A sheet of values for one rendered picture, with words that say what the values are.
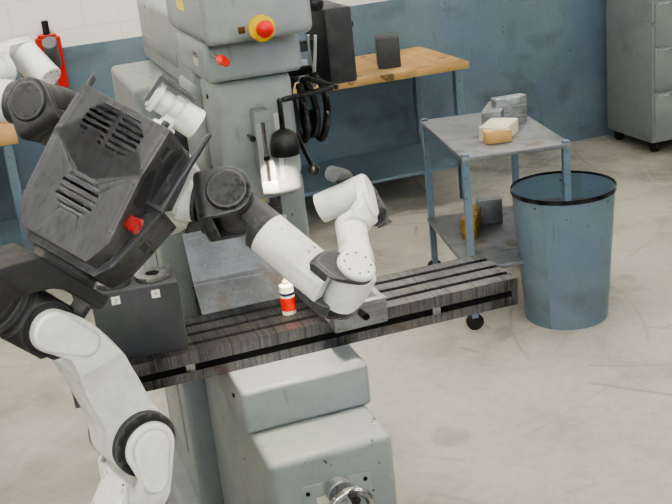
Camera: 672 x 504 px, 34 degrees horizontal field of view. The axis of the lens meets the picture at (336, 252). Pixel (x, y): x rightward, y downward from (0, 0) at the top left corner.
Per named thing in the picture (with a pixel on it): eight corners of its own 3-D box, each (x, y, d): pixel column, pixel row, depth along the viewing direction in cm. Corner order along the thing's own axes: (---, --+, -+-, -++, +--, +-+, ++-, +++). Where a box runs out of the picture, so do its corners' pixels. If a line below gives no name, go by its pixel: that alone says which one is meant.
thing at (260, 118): (279, 191, 271) (269, 109, 264) (263, 194, 270) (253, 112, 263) (274, 188, 275) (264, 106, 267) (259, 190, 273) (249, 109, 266)
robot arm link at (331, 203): (381, 209, 235) (368, 207, 224) (337, 229, 238) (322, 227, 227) (362, 162, 237) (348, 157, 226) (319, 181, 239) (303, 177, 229)
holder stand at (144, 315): (188, 348, 280) (177, 276, 273) (102, 364, 276) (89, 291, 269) (184, 331, 291) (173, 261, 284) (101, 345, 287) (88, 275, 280)
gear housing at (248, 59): (305, 69, 264) (300, 28, 261) (207, 85, 258) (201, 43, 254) (268, 52, 295) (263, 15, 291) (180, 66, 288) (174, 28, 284)
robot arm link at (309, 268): (350, 293, 200) (262, 219, 206) (327, 337, 209) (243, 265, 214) (384, 267, 208) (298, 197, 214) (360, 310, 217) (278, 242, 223)
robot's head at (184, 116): (187, 146, 221) (209, 110, 223) (144, 118, 218) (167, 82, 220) (179, 148, 228) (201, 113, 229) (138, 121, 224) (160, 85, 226)
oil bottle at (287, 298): (298, 313, 294) (294, 276, 291) (284, 317, 293) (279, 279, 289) (294, 308, 298) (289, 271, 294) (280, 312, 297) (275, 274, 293)
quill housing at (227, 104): (307, 193, 278) (293, 69, 267) (229, 208, 272) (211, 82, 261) (286, 176, 295) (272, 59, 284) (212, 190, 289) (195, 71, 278)
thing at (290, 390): (373, 403, 284) (369, 362, 280) (245, 436, 274) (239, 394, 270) (314, 335, 329) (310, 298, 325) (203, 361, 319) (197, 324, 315)
